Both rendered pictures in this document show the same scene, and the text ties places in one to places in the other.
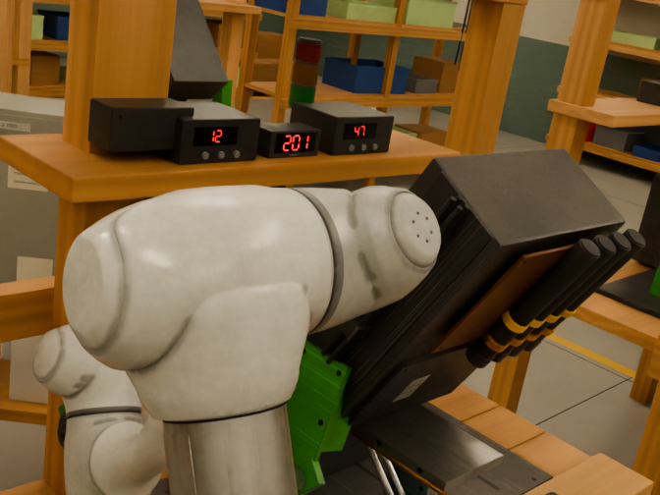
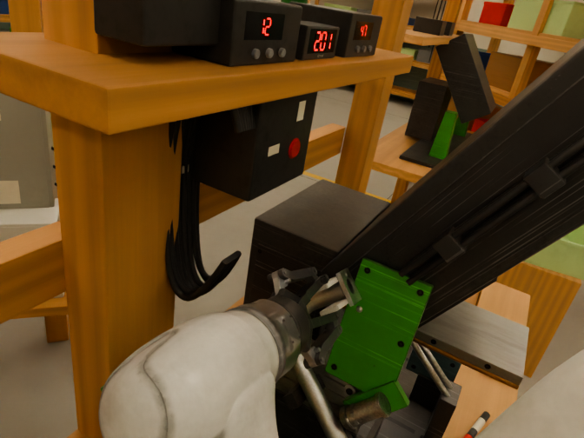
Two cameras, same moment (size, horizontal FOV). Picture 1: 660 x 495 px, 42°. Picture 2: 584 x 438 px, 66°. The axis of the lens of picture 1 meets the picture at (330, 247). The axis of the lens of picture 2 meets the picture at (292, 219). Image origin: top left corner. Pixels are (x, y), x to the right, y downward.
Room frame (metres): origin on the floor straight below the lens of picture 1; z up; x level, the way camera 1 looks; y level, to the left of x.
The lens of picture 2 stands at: (0.80, 0.33, 1.63)
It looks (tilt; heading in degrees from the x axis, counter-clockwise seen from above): 26 degrees down; 342
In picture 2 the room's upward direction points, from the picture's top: 10 degrees clockwise
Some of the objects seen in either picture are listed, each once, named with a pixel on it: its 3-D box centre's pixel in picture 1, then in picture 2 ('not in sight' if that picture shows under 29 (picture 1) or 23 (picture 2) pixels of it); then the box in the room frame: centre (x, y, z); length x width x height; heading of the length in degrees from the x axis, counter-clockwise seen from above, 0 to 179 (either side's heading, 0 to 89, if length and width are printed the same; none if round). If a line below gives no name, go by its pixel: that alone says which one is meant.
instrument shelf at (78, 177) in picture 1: (260, 155); (271, 60); (1.60, 0.16, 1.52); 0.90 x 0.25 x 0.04; 136
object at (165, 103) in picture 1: (141, 124); (172, 6); (1.36, 0.33, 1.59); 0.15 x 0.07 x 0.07; 136
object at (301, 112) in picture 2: not in sight; (254, 132); (1.48, 0.19, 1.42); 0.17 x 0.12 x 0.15; 136
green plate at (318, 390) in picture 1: (319, 406); (382, 321); (1.32, -0.03, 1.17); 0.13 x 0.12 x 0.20; 136
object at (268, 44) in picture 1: (255, 63); not in sight; (11.49, 1.35, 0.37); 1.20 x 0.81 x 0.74; 140
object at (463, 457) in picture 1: (390, 421); (419, 311); (1.40, -0.16, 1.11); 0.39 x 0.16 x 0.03; 46
